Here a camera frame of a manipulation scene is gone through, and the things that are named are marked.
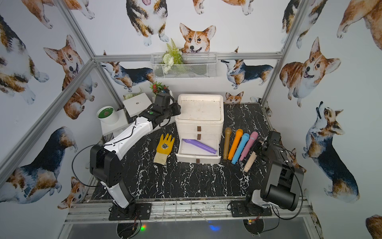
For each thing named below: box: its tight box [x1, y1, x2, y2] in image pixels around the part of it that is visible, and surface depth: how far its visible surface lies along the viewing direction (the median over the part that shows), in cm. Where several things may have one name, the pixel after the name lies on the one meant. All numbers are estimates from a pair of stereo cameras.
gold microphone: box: [222, 127, 232, 161], surface depth 97 cm
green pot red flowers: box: [149, 80, 170, 96], surface depth 94 cm
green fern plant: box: [162, 37, 184, 74], surface depth 84 cm
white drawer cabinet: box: [175, 93, 225, 165], surface depth 90 cm
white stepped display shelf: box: [100, 92, 153, 137], surface depth 93 cm
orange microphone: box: [231, 132, 248, 165], surface depth 95 cm
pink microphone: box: [239, 131, 259, 161], surface depth 99 cm
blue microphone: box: [231, 132, 250, 165], surface depth 96 cm
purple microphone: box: [182, 138, 217, 155], surface depth 97 cm
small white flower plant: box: [123, 87, 144, 101], surface depth 109 cm
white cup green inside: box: [96, 106, 118, 125], surface depth 89 cm
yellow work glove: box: [153, 133, 176, 166], surface depth 96 cm
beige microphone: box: [243, 150, 258, 173], surface depth 90 cm
